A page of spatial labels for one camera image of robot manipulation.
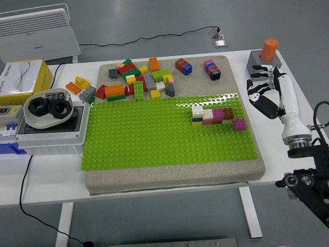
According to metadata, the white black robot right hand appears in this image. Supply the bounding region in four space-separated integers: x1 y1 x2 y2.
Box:
246 64 313 143

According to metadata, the lime green toy brick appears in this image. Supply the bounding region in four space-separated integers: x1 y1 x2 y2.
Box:
152 69 171 83

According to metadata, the orange long toy brick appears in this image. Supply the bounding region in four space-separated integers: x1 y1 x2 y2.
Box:
149 57 160 73

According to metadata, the grey long toy brick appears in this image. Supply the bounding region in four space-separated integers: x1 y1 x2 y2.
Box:
143 74 157 92

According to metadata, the green studded baseplate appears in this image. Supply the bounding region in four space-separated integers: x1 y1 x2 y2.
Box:
80 93 259 171

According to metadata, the red long toy brick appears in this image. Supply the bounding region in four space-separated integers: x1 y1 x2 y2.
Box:
135 75 149 93

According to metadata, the green long toy brick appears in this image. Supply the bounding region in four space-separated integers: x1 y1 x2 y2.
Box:
133 81 145 100

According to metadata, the dark green toy brick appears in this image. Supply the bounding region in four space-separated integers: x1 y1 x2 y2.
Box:
121 68 142 81

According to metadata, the large red toy brick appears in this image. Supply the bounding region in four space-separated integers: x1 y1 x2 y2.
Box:
117 62 137 76

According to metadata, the green flat toy brick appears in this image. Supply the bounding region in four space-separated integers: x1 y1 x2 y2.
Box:
106 94 127 102

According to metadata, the large orange toy brick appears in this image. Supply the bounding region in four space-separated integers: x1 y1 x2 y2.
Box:
104 84 125 99

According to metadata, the red sloped toy brick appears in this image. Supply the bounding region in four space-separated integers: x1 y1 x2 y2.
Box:
95 84 107 100

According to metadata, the light grey toy brick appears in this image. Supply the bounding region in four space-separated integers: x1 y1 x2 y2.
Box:
78 86 97 101

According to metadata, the yellow sloped toy brick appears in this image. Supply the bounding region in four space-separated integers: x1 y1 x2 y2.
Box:
75 76 92 90

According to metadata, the orange flat toy brick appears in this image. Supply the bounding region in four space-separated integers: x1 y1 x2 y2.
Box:
65 81 83 97

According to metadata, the grey block holder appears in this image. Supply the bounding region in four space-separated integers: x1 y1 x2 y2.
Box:
246 49 283 90

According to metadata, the orange cylinder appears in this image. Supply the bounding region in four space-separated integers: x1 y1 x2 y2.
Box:
259 38 279 62

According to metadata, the magenta blue black brick stack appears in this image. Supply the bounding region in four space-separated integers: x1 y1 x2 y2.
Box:
203 59 222 81

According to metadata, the open silver floor socket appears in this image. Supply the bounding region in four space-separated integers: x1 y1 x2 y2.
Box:
208 26 225 40

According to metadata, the brown red blue brick stack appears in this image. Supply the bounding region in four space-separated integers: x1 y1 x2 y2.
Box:
175 58 194 76

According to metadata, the white table leg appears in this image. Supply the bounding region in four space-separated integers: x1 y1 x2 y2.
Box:
54 202 74 247
238 186 264 239

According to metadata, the dark grey sloped brick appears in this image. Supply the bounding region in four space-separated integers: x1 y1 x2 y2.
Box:
164 82 176 97

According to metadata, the grey-brown foam mat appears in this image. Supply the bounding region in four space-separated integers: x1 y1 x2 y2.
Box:
84 55 266 196

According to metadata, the grey metal plate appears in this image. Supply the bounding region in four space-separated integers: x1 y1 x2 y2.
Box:
107 237 239 247

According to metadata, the large black hex nut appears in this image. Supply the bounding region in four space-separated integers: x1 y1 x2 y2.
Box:
27 97 50 118
47 99 71 119

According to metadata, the small black terminal block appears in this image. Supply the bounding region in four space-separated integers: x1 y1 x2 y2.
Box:
45 91 65 100

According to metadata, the grey electrical junction box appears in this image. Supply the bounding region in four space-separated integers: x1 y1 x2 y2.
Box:
14 100 91 155

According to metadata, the white plastic bowl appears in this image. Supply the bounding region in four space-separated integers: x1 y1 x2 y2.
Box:
23 87 74 130

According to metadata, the white electric panel heater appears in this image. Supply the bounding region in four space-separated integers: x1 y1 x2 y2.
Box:
0 3 81 63

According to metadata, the yellow white tissue box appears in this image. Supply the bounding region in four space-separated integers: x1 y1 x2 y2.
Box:
0 59 53 107

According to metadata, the white circuit breaker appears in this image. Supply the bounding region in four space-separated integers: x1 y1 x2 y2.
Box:
0 123 19 141

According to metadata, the black heater power cable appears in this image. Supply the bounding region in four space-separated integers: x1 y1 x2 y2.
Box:
78 25 221 48

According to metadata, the black cable on table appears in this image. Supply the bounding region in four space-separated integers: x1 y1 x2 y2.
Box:
50 63 65 90

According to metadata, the black cable hanging to floor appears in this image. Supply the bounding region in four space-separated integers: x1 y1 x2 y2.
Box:
19 154 87 244

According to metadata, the grey push-button switch box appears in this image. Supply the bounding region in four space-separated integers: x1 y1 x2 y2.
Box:
0 104 24 126

